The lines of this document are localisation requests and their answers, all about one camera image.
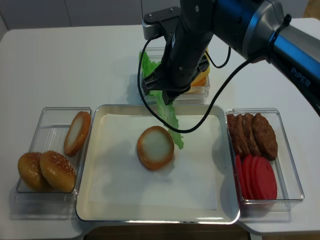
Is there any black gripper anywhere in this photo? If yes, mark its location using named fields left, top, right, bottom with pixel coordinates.
left=141, top=17, right=210, bottom=105

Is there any green lettuce leaf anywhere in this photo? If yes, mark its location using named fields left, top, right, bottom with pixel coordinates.
left=149, top=90, right=184, bottom=150

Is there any blue and black robot arm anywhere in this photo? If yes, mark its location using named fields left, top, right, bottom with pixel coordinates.
left=141, top=0, right=320, bottom=111

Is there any green lettuce pile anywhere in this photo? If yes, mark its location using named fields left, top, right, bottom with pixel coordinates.
left=141, top=52, right=161, bottom=78

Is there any yellow cheese slices stack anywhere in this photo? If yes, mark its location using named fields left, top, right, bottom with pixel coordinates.
left=187, top=48, right=211, bottom=95

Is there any bottom bun on tray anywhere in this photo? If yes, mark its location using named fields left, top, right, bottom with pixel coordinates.
left=136, top=126, right=175, bottom=171

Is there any white metal tray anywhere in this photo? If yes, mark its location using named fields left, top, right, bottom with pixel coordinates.
left=75, top=105, right=240, bottom=225

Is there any brown meat patty leftmost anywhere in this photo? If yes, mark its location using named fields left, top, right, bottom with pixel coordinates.
left=226, top=114, right=237, bottom=150

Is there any brown meat patty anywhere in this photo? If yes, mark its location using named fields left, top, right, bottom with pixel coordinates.
left=235, top=114, right=251, bottom=158
left=226, top=114, right=237, bottom=150
left=251, top=113, right=278, bottom=161
left=243, top=113, right=261, bottom=156

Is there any leaning bottom bun half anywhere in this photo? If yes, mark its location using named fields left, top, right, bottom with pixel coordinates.
left=64, top=111, right=91, bottom=157

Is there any red tomato slice back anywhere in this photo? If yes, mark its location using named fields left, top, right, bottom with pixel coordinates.
left=235, top=154, right=247, bottom=199

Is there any red tomato slice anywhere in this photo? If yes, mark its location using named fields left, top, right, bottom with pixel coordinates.
left=242, top=155, right=253, bottom=200
left=251, top=157, right=278, bottom=200
left=235, top=154, right=247, bottom=199
left=247, top=156, right=260, bottom=200

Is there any brown meat patty rightmost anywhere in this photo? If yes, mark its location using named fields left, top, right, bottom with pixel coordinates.
left=251, top=113, right=278, bottom=161

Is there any sesame top bun right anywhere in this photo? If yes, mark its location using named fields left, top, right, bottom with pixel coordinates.
left=39, top=150, right=76, bottom=193

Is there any sesame bun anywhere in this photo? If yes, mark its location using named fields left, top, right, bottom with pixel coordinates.
left=39, top=150, right=76, bottom=193
left=17, top=152, right=52, bottom=192

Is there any clear patty and tomato container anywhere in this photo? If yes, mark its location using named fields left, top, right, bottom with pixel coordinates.
left=225, top=108, right=305, bottom=213

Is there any red tomato slice front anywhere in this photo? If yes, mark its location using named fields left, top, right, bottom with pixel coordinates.
left=251, top=157, right=278, bottom=200

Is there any clear bun container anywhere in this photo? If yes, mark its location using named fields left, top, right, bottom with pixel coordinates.
left=15, top=107, right=92, bottom=220

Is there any sesame top bun left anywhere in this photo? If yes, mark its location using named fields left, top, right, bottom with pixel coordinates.
left=17, top=152, right=52, bottom=192

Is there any black cable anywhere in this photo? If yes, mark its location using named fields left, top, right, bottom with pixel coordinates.
left=137, top=34, right=271, bottom=133

